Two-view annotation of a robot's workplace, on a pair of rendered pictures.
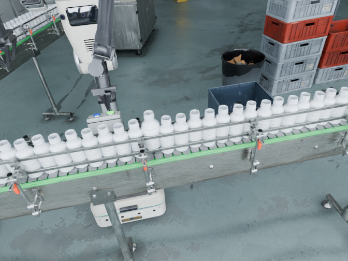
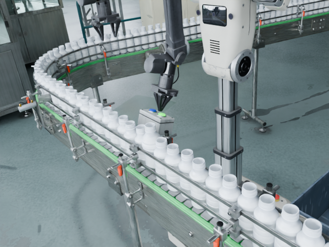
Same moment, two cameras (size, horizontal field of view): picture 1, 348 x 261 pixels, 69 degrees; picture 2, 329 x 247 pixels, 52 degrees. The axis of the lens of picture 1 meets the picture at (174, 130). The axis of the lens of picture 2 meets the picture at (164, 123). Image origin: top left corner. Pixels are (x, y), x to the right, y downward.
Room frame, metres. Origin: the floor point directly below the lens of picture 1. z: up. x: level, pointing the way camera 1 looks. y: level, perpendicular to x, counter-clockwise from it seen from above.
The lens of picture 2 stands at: (0.35, -0.81, 1.74)
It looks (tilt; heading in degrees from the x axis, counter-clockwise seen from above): 29 degrees down; 62
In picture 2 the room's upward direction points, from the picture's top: 6 degrees counter-clockwise
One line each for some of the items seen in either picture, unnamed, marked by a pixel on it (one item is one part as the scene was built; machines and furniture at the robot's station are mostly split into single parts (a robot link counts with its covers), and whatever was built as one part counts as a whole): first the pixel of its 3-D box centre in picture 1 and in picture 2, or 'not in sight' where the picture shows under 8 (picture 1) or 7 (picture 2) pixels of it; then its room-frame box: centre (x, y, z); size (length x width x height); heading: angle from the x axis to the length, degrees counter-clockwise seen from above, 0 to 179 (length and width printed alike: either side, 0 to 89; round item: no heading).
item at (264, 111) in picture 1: (262, 118); (265, 223); (0.85, -0.37, 1.08); 0.06 x 0.06 x 0.17
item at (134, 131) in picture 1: (136, 138); (144, 146); (0.77, 0.15, 1.08); 0.06 x 0.06 x 0.17
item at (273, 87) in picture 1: (284, 77); not in sight; (2.99, -1.50, 0.11); 0.61 x 0.41 x 0.22; 104
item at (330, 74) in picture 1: (327, 67); not in sight; (3.20, -2.17, 0.11); 0.61 x 0.41 x 0.22; 102
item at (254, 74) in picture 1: (240, 83); not in sight; (2.54, -0.78, 0.32); 0.45 x 0.45 x 0.64
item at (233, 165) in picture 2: not in sight; (228, 176); (1.39, 0.40, 0.49); 0.13 x 0.13 x 0.40; 9
